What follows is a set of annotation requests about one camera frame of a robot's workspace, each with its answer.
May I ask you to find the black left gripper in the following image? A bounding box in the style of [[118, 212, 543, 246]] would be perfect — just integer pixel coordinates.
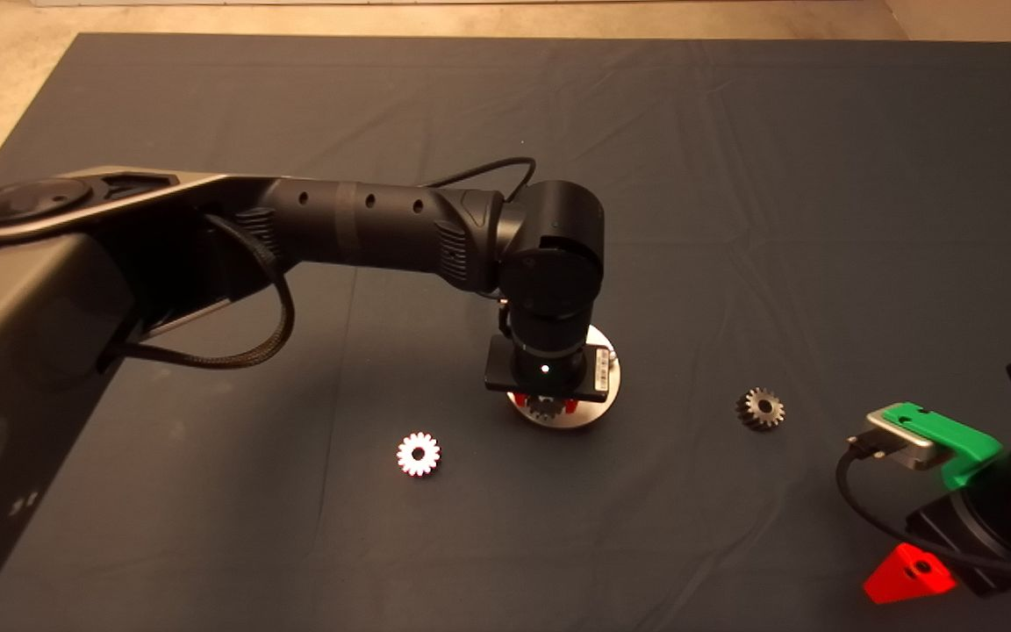
[[483, 334, 613, 416]]

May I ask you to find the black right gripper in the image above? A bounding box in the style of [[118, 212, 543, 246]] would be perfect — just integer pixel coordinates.
[[862, 490, 1011, 606]]

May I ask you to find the round metal carrier plate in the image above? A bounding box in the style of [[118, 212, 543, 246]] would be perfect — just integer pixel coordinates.
[[505, 324, 622, 431]]

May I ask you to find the dark grey table cloth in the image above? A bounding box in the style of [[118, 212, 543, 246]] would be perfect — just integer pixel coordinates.
[[0, 33, 1011, 632]]

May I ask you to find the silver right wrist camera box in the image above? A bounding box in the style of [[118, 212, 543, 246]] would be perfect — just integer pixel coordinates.
[[848, 412, 943, 473]]

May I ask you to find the green right camera mount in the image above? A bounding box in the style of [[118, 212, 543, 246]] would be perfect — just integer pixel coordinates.
[[879, 401, 1005, 492]]

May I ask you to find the thin black left camera cable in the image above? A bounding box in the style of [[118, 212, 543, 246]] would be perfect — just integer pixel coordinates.
[[424, 156, 539, 205]]

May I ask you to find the thick braided black cable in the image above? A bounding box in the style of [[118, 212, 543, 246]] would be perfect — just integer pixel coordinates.
[[100, 214, 297, 370]]

